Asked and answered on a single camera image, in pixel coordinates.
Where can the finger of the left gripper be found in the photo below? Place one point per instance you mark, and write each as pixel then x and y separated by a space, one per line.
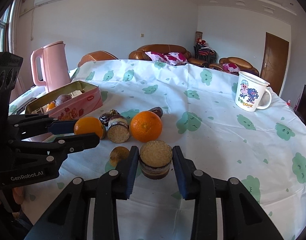
pixel 24 126
pixel 20 151

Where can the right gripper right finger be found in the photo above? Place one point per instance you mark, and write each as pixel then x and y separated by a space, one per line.
pixel 242 216

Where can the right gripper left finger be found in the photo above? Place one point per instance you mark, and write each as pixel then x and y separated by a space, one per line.
pixel 67 216

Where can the purple passion fruit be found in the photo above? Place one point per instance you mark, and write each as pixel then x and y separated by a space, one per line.
pixel 62 99

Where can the small orange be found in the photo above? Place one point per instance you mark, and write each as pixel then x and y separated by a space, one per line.
pixel 87 125

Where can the large orange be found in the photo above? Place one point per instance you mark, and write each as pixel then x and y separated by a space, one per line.
pixel 50 106
pixel 146 126

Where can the small layered cake jar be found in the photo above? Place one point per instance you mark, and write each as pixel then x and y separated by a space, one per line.
pixel 155 159

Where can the left hand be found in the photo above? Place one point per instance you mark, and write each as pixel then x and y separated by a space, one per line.
pixel 18 195

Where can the pink biscuit tin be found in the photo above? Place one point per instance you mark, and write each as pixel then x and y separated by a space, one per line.
pixel 75 108

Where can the small yellow-green kiwi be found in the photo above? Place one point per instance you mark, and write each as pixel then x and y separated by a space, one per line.
pixel 104 133

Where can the pink electric kettle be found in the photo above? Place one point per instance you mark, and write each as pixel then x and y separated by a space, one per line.
pixel 54 66

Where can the small tan fruit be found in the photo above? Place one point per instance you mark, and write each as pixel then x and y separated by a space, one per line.
pixel 118 154

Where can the white cloud-print tablecloth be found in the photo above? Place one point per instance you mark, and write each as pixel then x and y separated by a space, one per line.
pixel 265 149

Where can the brown leather chair back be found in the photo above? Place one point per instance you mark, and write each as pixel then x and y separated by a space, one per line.
pixel 100 55

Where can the dark wrapped date candy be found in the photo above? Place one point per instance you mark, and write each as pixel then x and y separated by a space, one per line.
pixel 158 111

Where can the white cartoon mug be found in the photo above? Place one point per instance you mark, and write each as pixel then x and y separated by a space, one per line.
pixel 250 91

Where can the brown leather sofa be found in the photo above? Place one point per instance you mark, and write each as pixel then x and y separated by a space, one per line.
pixel 139 54

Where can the pink floral cushion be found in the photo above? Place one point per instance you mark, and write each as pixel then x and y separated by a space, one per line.
pixel 156 57
pixel 175 58

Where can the pink cushion on armchair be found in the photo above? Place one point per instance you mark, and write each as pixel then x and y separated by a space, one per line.
pixel 230 68

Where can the brown leather armchair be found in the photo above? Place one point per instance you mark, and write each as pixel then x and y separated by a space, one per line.
pixel 244 66

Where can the brown wooden door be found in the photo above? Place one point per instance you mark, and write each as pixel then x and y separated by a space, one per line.
pixel 275 59

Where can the stacked dark chairs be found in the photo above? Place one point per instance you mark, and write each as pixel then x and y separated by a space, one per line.
pixel 202 50

